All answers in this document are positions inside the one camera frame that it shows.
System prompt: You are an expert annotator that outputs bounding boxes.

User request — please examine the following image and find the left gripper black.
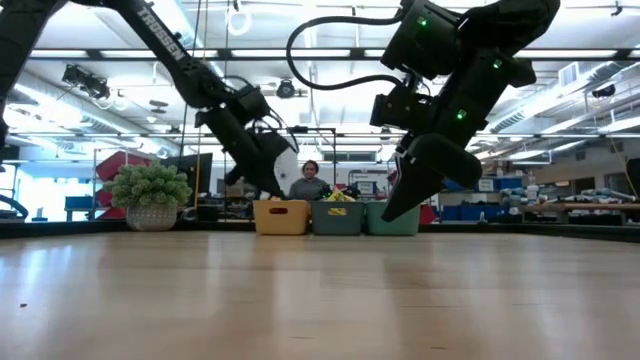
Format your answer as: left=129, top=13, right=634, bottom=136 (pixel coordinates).
left=194, top=106, right=285, bottom=200

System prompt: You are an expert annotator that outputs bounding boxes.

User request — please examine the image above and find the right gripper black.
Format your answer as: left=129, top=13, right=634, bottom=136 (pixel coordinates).
left=382, top=133, right=484, bottom=224

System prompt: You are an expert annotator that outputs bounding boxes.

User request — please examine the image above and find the yellow plastic bin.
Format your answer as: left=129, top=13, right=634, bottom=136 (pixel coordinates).
left=252, top=199, right=312, bottom=236

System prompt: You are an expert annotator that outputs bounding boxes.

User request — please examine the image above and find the teal plastic bin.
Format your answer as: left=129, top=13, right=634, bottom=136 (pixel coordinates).
left=363, top=200, right=422, bottom=237

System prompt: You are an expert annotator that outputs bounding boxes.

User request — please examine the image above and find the yellow Sour Patch candy pack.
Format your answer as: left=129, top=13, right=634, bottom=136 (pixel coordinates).
left=325, top=188, right=356, bottom=203

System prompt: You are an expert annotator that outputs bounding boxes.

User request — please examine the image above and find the blue-grey plastic bin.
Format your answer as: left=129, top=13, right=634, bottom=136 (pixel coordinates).
left=309, top=200, right=366, bottom=236

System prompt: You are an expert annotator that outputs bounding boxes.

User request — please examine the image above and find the white round pillar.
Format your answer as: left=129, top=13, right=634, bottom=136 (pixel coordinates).
left=273, top=147, right=300, bottom=199

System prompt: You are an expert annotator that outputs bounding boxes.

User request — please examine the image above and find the person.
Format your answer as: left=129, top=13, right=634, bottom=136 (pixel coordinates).
left=288, top=159, right=334, bottom=202

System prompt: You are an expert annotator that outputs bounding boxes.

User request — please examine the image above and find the black room monitor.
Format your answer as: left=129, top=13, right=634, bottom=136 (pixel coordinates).
left=159, top=152, right=215, bottom=221

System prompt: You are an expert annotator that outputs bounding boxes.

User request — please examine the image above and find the blue storage bin shelf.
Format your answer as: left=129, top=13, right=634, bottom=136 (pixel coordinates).
left=439, top=173, right=525, bottom=222

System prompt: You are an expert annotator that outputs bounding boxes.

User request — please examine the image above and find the green artificial potted plant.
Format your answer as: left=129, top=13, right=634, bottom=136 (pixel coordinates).
left=103, top=159, right=193, bottom=232

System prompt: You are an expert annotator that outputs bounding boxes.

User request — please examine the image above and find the white bottle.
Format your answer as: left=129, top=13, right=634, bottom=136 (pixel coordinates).
left=525, top=175, right=540, bottom=206

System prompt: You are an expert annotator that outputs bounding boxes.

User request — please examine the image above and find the black overhead gantry beam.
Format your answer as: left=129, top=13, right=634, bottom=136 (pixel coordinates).
left=29, top=47, right=640, bottom=62

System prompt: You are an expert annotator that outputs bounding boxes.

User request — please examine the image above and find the wooden workbench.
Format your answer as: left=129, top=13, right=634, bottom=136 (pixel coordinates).
left=519, top=188, right=640, bottom=225

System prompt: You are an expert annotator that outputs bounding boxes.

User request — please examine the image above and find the black ceiling device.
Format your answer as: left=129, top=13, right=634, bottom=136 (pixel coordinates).
left=60, top=63, right=112, bottom=101

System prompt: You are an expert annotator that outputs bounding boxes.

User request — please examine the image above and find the black curved bar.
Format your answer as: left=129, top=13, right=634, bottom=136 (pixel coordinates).
left=0, top=193, right=30, bottom=221

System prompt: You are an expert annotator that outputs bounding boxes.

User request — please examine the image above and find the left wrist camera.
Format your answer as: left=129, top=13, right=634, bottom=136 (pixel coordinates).
left=257, top=129, right=300, bottom=157

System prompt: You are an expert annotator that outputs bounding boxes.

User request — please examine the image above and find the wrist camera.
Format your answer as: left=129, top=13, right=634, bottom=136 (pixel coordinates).
left=257, top=129, right=300, bottom=157
left=369, top=82, right=437, bottom=135

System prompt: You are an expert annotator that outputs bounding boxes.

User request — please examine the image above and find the black metal stand frame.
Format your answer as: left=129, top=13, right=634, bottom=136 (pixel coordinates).
left=256, top=125, right=338, bottom=201

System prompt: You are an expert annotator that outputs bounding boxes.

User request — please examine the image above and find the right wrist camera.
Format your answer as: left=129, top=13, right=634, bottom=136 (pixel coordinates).
left=369, top=82, right=437, bottom=135

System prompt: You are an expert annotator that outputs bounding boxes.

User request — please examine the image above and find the black overhead camera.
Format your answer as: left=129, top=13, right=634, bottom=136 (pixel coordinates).
left=275, top=78, right=297, bottom=100

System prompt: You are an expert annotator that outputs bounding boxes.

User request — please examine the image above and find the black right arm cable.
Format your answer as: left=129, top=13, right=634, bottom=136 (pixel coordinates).
left=286, top=14, right=407, bottom=92

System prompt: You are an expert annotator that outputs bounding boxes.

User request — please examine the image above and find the white hanging cable loop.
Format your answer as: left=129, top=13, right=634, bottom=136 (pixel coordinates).
left=227, top=0, right=253, bottom=37

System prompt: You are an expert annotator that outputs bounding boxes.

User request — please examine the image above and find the black aluminium table frame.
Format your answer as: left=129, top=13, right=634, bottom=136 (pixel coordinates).
left=0, top=219, right=640, bottom=240

